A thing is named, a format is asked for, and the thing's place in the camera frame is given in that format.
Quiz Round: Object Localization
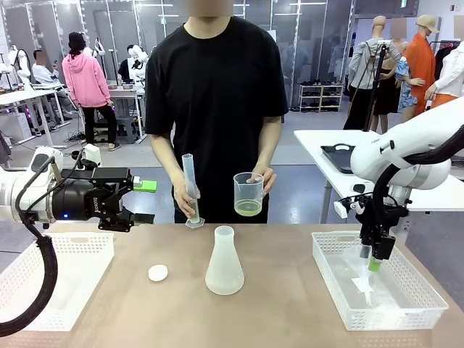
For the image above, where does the person's left hand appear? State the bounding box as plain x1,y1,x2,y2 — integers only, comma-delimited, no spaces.
246,165,278,198

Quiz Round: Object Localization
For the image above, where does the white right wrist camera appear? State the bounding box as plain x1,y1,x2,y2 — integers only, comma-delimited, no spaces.
333,200,364,219

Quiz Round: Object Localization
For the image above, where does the mannequin in black dress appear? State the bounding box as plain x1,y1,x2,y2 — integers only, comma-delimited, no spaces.
372,54,400,133

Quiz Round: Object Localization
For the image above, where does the translucent plastic conical flask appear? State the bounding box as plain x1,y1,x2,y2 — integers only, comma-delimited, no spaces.
204,225,246,296

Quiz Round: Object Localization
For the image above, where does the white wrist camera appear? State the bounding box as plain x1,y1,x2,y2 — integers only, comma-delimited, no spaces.
333,200,364,219
72,144,102,170

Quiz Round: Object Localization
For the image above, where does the clear plastic funnel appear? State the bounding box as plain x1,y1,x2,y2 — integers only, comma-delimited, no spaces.
342,243,380,306

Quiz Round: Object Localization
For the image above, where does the person in pink hoodie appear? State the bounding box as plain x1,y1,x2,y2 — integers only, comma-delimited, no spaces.
62,31,123,152

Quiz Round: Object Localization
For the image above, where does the white shoe rack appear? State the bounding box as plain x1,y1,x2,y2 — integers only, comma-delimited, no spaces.
299,78,345,113

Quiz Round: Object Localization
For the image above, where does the white round flask cap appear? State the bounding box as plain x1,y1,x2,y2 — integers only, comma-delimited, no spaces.
147,265,169,282

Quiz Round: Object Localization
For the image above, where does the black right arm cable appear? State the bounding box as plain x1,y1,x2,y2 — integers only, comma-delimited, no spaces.
362,125,464,235

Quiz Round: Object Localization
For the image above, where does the clear plastic graduated cylinder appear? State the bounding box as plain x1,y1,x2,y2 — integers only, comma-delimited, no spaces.
181,153,206,229

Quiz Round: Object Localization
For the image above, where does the person in black t-shirt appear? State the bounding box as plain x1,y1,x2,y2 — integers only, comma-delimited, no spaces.
144,0,289,224

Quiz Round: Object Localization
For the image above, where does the mannequin in white shirt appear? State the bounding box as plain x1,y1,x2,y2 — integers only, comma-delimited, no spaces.
423,40,464,110

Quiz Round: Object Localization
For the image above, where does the mannequin in blue floral dress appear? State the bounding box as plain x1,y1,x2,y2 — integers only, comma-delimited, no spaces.
394,41,425,123

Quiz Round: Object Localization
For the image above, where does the grey step stool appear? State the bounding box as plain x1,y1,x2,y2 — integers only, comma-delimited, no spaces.
113,115,141,146

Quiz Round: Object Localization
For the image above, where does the white perforated plastic basket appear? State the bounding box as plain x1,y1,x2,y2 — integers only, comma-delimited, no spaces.
311,231,450,331
0,231,115,333

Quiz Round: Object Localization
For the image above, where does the person's right forearm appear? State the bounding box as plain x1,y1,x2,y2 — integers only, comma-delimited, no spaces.
149,132,185,184

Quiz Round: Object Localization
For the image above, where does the person's right hand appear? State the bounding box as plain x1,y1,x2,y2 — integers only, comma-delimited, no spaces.
173,173,202,220

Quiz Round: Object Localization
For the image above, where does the white long desk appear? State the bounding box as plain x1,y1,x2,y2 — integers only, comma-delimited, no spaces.
0,88,67,148

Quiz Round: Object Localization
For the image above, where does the seated person in white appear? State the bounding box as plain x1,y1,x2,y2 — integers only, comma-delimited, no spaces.
31,49,74,123

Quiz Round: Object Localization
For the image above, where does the black camera tripod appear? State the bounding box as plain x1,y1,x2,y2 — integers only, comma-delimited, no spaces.
361,39,392,133

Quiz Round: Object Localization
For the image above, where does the clear plastic measuring beaker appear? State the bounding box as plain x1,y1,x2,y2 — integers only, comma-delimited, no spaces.
233,171,271,218

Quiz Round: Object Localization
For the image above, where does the white desk with bowls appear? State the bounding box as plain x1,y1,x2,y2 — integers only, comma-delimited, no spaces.
107,83,148,143

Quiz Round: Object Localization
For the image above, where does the black plastic tray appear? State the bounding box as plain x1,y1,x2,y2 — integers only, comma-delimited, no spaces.
320,144,358,175

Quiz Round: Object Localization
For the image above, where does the mannequin in grey jacket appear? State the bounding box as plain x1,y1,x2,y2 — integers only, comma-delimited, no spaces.
343,14,403,131

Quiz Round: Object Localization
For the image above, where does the person's left forearm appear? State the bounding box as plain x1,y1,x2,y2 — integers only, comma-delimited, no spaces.
252,116,283,171

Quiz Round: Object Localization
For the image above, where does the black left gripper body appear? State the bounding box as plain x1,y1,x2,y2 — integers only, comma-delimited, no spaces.
52,178,124,222

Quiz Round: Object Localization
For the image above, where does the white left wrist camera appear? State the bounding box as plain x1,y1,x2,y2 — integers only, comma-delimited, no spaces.
72,144,102,170

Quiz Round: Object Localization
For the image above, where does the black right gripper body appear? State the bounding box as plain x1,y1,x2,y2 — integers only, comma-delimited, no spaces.
356,197,410,241

